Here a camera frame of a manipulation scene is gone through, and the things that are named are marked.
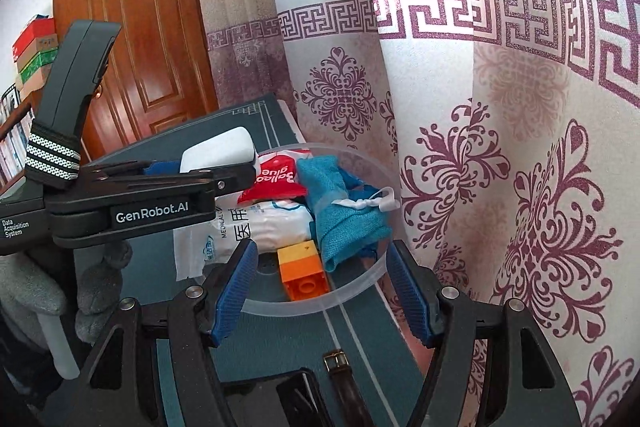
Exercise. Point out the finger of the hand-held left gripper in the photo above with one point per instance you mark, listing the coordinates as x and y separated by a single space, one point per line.
162 168
200 182

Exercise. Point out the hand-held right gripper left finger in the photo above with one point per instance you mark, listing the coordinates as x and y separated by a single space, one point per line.
235 292

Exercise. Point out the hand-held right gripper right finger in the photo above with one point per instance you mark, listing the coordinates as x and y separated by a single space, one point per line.
410 292

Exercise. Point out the white rounded block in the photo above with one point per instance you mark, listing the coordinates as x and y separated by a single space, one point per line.
220 149

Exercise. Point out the clear plastic bowl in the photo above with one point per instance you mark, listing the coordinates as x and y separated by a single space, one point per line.
350 294

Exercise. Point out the medical face mask packet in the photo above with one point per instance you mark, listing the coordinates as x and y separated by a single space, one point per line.
260 227

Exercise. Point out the orange yellow toy brick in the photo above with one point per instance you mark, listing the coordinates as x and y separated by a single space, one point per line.
305 277

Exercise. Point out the red white glue packet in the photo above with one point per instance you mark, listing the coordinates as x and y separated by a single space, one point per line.
275 179

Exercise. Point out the person's left hand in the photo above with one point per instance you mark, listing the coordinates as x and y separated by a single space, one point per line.
100 282

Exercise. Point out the wooden bookshelf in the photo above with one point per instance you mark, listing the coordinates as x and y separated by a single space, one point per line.
27 104

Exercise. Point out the green cardboard box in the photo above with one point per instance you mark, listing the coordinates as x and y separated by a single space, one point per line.
37 62

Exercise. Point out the row of books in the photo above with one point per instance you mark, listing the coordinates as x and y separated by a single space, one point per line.
10 147

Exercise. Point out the teal desk mat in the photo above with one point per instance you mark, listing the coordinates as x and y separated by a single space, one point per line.
370 357

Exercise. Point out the red cardboard box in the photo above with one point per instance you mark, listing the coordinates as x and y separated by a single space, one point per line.
32 37

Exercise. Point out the wooden door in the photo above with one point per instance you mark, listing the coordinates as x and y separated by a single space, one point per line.
150 32

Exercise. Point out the black rectangular device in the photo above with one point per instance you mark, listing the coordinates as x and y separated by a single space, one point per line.
305 402

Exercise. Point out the white patterned curtain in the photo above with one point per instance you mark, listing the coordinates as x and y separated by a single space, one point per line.
500 157

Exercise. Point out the white pole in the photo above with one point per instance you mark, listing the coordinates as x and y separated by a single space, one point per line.
60 347

